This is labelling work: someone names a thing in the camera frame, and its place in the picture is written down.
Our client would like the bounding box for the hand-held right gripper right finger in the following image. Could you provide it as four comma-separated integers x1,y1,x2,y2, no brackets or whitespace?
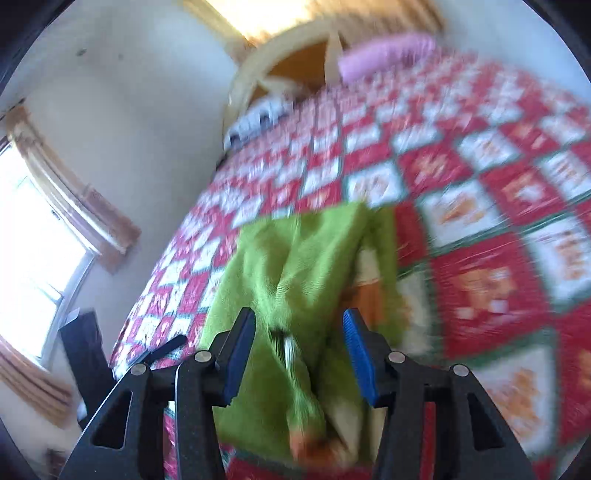
342,308,536,480

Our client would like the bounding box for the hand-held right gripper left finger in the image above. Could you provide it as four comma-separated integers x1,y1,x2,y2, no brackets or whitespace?
58,307,257,480

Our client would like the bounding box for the green striped knit sweater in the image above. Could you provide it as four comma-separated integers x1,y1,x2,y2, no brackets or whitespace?
198,200,444,467

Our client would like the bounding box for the red checked printed blanket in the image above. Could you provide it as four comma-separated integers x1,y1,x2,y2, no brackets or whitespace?
108,44,591,480

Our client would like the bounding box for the black stand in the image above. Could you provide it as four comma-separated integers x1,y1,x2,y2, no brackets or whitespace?
60,310,114,407

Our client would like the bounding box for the yellow patterned curtain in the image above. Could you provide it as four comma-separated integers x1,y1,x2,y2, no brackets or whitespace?
182,0,444,47
4,106,141,275
0,337,77,428

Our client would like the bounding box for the white framed window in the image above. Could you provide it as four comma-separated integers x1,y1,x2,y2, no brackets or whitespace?
0,138,100,370

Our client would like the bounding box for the white patterned pillow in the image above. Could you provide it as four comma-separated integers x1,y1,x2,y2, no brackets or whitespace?
224,97,296,148

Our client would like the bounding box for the cream and brown bed headboard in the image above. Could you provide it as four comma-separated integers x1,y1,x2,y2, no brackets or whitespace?
223,21,352,148

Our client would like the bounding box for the pink pillow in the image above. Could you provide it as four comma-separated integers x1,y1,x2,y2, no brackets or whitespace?
337,32,437,84

